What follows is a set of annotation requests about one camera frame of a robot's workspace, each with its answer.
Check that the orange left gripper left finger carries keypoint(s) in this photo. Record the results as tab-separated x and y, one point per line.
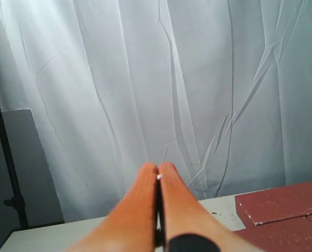
131	225

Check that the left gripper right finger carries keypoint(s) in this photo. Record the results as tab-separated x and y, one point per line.
188	226

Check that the red brick back left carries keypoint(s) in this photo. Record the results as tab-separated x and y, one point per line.
276	204

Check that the grey panel behind cloth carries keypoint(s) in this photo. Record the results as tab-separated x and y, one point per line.
35	180

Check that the black backdrop stand pole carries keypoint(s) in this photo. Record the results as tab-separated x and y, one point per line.
17	202

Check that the white backdrop cloth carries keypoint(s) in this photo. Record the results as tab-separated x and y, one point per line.
222	89

